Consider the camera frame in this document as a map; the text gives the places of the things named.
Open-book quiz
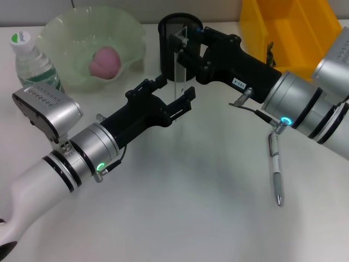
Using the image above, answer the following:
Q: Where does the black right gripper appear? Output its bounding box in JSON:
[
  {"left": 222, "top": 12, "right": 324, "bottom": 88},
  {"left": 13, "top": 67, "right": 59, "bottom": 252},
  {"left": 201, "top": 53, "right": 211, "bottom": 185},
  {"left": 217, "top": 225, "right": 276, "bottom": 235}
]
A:
[{"left": 177, "top": 26, "right": 283, "bottom": 104}]

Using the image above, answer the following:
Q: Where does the green plastic wrapper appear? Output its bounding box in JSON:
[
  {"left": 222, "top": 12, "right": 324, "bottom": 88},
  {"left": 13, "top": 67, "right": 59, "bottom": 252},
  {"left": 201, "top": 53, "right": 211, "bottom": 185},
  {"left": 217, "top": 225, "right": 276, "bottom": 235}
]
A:
[{"left": 265, "top": 40, "right": 278, "bottom": 68}]

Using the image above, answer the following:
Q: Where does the left gripper cable with plug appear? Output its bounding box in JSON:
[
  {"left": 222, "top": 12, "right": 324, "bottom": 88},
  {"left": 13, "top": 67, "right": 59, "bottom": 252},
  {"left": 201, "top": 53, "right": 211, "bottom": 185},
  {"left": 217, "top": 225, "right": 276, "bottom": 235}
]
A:
[{"left": 94, "top": 144, "right": 128, "bottom": 183}]

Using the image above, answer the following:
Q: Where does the gripper cable with plug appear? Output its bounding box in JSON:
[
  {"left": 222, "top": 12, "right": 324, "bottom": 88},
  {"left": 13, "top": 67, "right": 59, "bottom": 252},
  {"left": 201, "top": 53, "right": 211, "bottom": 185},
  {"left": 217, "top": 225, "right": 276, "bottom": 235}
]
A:
[
  {"left": 94, "top": 144, "right": 128, "bottom": 183},
  {"left": 228, "top": 86, "right": 293, "bottom": 135}
]

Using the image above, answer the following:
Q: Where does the clear plastic ruler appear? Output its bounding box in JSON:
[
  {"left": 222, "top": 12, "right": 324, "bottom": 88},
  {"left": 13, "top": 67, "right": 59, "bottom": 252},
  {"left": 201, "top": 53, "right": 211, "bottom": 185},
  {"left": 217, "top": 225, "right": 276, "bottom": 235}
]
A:
[{"left": 172, "top": 25, "right": 190, "bottom": 122}]

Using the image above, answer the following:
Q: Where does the yellow plastic bin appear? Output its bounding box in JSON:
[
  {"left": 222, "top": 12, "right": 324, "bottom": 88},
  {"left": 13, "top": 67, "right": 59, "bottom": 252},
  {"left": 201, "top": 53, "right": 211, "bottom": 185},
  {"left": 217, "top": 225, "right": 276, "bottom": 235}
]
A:
[{"left": 239, "top": 0, "right": 343, "bottom": 80}]

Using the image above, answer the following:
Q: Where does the right gripper cable with plug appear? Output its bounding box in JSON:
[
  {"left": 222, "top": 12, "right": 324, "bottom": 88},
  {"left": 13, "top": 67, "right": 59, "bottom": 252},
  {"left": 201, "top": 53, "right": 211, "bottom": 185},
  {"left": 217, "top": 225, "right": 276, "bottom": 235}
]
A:
[{"left": 228, "top": 86, "right": 293, "bottom": 135}]

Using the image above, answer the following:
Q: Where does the silver pen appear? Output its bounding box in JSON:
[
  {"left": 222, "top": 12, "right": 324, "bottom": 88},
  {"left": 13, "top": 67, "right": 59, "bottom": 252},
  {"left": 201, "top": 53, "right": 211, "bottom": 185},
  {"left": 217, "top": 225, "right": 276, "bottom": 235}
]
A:
[{"left": 267, "top": 130, "right": 286, "bottom": 207}]

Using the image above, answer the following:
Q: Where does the pink peach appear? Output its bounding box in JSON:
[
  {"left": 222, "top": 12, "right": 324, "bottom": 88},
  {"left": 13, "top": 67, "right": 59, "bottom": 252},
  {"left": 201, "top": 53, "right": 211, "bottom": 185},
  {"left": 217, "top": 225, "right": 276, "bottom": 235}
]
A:
[{"left": 89, "top": 46, "right": 122, "bottom": 80}]

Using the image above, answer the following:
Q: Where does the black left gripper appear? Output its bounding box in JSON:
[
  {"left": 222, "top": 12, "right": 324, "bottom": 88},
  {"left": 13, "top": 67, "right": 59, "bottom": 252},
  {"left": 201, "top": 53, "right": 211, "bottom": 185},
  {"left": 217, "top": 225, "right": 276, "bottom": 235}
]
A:
[{"left": 99, "top": 76, "right": 198, "bottom": 146}]

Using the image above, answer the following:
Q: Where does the pale green glass fruit plate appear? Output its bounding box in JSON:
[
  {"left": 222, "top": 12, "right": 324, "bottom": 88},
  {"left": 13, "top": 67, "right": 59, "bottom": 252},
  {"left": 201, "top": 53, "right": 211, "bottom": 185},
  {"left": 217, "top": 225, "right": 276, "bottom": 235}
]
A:
[{"left": 37, "top": 7, "right": 147, "bottom": 93}]

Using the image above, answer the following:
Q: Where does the black mesh pen cup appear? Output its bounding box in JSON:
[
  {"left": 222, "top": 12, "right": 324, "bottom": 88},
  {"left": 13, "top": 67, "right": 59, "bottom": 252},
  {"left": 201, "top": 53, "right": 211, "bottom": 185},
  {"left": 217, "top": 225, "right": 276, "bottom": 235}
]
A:
[{"left": 157, "top": 12, "right": 205, "bottom": 82}]

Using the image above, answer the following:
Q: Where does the clear water bottle green label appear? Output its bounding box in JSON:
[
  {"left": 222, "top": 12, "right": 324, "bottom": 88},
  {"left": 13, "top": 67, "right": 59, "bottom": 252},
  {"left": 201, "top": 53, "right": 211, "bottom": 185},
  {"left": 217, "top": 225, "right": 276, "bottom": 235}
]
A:
[{"left": 9, "top": 30, "right": 67, "bottom": 94}]

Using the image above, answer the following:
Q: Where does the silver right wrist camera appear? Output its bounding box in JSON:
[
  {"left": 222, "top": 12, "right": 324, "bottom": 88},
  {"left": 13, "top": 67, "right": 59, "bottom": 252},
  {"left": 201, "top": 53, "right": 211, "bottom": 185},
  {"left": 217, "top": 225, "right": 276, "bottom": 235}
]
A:
[{"left": 310, "top": 25, "right": 349, "bottom": 106}]

